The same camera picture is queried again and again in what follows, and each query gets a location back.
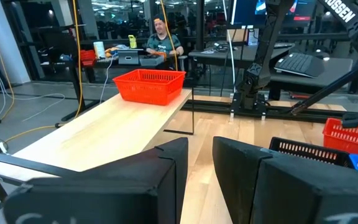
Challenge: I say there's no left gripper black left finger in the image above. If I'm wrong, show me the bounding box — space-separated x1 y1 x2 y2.
2 136 190 224

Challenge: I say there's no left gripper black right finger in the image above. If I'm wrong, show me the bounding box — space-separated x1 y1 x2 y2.
211 136 358 224

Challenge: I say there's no red plastic basket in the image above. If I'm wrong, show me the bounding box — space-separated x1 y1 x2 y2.
112 68 186 106
323 117 358 158

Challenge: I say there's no black plastic basket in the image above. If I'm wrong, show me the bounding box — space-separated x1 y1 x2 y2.
268 136 355 169

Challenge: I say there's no dark grey office desk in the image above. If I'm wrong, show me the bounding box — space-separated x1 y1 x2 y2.
188 43 295 70
267 55 358 100

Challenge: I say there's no black computer keyboard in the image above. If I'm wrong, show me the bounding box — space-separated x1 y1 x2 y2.
273 52 326 78

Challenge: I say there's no small white box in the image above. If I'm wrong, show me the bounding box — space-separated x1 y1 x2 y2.
247 28 260 47

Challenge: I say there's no grey storage box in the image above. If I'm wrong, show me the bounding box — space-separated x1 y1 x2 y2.
139 55 165 67
117 49 140 65

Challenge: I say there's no red storage bin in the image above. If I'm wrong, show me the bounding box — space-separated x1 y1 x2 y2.
79 49 97 68

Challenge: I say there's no brown cardboard box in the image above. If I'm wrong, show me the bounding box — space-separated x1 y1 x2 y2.
227 29 249 43

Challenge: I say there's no computer monitor blue screen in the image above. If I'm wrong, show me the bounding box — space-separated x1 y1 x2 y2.
228 0 318 27

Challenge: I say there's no person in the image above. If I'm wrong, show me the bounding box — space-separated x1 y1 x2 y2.
145 14 185 63

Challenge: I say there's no black vertical pole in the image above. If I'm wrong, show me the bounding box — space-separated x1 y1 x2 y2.
196 0 205 51

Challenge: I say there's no thin white floor cable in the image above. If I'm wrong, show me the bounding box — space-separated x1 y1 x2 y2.
0 92 67 123

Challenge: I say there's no white hanging cable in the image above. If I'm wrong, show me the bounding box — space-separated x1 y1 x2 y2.
99 53 118 105

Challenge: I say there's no black metal rig frame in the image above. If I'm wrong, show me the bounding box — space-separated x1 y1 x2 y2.
181 58 358 124

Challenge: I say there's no long yellow cable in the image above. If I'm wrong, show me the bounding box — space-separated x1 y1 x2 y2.
3 0 84 144
159 0 179 72

